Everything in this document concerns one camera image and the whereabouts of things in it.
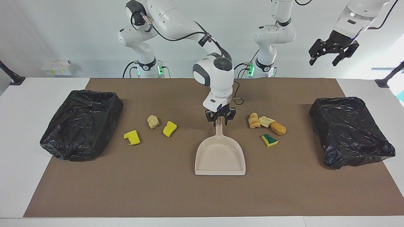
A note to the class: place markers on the beige plastic dustpan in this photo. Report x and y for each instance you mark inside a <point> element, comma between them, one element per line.
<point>221,157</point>

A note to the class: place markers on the plain yellow sponge piece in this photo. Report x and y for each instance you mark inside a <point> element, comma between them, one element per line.
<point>169,129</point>

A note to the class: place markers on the bin with black bag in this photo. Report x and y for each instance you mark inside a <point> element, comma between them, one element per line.
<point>79,126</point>
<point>347,132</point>

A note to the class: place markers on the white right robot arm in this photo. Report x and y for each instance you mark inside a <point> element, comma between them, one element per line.
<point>176,19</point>

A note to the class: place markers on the black camera stand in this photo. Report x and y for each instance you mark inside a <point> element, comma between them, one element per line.
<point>383,82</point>
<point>17,80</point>

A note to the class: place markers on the brown table mat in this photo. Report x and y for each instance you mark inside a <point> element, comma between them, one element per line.
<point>157,189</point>

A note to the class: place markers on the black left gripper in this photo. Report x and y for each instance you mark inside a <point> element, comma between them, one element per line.
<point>336,42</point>

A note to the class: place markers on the brown peanut-shaped bread toy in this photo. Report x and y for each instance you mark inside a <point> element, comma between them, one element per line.
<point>278,128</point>

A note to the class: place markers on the green and yellow sponge piece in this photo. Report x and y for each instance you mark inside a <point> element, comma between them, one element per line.
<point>270,140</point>

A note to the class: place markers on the notched yellow sponge piece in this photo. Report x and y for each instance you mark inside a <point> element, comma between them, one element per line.
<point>134,138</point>

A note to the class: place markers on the pale bread piece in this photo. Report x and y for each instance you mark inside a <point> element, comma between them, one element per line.
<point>266,121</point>
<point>153,122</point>

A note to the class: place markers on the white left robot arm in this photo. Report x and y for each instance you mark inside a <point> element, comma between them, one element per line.
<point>274,34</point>

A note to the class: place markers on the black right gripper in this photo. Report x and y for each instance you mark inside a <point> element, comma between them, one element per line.
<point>221,113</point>

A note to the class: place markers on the striped croissant toy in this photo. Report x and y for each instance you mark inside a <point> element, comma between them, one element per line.
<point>253,121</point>

